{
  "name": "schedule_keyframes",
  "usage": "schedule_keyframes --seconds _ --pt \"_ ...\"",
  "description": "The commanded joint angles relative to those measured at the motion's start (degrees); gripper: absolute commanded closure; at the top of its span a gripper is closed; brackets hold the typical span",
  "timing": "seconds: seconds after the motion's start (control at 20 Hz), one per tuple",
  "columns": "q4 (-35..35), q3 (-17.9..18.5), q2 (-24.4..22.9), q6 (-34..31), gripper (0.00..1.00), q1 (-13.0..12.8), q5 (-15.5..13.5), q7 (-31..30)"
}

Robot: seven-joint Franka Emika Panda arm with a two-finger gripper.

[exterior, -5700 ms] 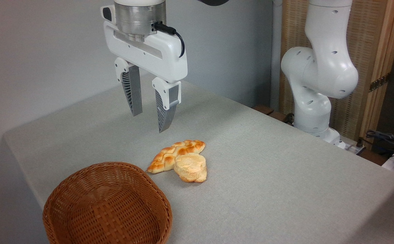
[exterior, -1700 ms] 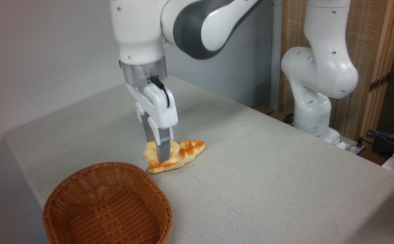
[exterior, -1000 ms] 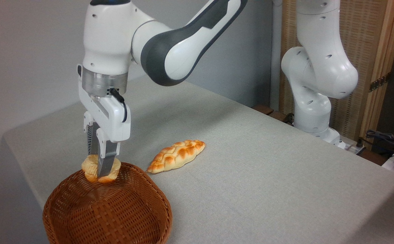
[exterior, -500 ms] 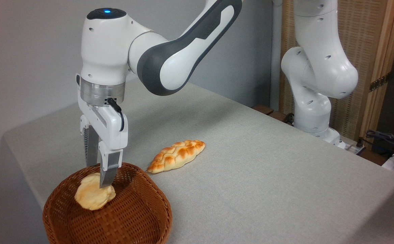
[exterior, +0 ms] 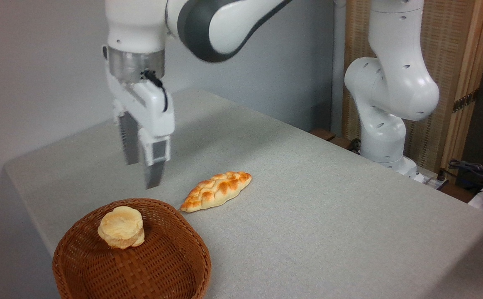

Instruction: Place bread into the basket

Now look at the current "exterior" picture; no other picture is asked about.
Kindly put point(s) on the braided golden bread loaf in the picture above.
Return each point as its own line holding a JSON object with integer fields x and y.
{"x": 216, "y": 191}

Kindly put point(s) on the brown wicker basket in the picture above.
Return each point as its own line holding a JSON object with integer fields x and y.
{"x": 162, "y": 265}

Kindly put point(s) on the round pale bread bun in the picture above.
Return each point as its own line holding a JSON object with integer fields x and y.
{"x": 121, "y": 227}

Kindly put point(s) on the metal screen hinge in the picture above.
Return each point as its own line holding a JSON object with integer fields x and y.
{"x": 464, "y": 101}

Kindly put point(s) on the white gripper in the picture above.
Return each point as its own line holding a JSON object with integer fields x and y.
{"x": 148, "y": 108}

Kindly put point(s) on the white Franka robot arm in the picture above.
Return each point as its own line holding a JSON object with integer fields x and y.
{"x": 395, "y": 87}

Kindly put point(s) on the brown wooden screen foot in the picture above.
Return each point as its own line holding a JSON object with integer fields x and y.
{"x": 323, "y": 134}

